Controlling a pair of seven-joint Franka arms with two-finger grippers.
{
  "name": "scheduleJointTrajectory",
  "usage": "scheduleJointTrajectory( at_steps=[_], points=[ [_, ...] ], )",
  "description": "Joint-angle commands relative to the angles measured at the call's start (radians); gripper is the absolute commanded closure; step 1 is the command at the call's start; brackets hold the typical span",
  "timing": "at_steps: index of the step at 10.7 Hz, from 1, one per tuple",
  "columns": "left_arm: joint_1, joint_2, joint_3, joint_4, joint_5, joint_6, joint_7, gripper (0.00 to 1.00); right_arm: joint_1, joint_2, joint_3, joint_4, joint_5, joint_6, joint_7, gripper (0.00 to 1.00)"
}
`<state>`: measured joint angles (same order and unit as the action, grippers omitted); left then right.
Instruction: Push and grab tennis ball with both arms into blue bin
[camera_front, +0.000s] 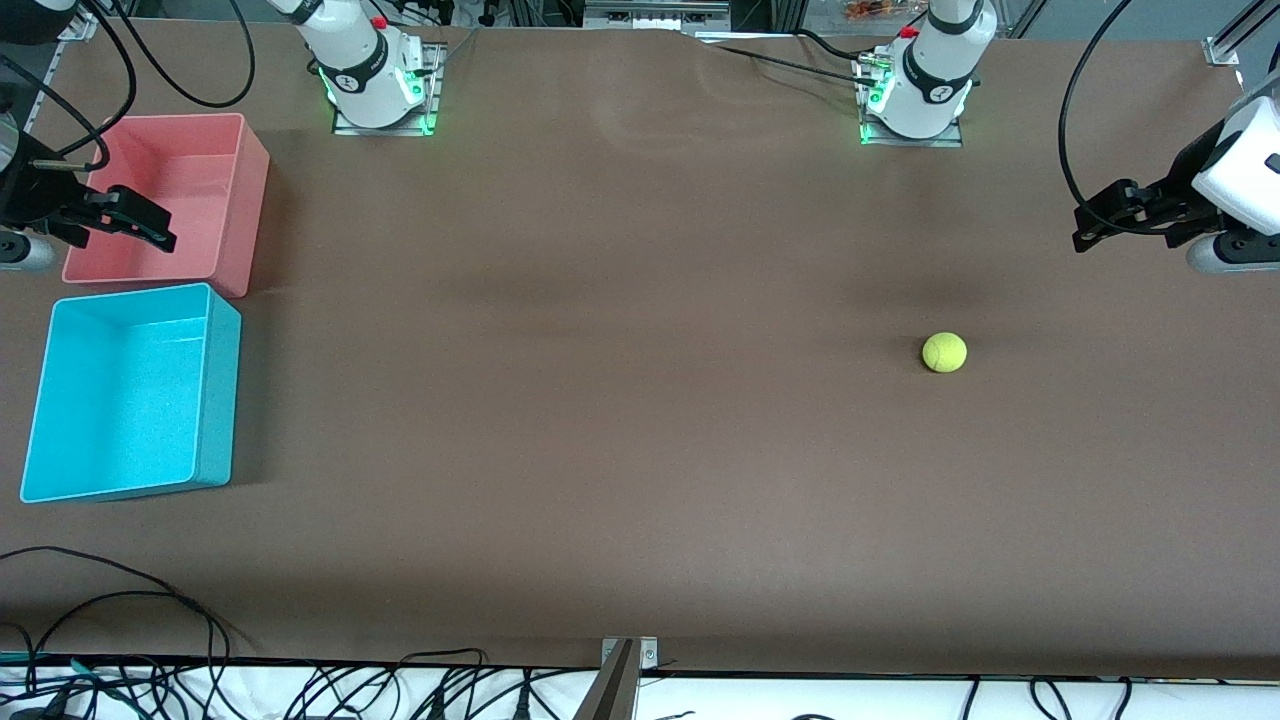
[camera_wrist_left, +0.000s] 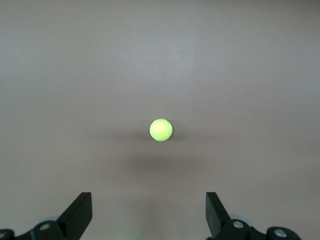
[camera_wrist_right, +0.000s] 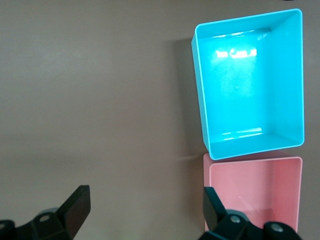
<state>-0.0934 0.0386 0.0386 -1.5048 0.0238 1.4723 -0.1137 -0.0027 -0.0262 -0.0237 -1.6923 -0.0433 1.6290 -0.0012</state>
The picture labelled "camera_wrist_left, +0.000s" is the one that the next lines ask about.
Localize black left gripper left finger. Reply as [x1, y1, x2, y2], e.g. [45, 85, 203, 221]
[0, 191, 93, 240]

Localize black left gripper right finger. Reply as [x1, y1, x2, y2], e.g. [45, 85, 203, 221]
[206, 191, 305, 240]

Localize yellow-green tennis ball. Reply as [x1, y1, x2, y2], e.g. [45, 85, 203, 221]
[149, 118, 174, 142]

